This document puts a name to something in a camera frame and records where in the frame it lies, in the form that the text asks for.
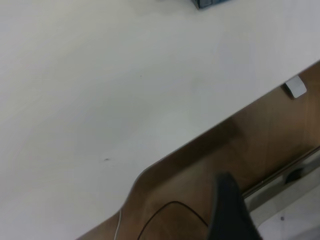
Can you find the metal frame rail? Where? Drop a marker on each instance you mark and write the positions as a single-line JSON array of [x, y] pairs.
[[275, 175]]

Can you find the blue denim shorts basketball print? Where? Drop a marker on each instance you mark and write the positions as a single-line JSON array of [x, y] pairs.
[[207, 3]]

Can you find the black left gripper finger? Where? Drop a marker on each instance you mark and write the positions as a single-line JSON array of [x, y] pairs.
[[230, 215]]

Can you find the white table edge clip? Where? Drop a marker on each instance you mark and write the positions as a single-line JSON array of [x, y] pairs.
[[296, 87]]

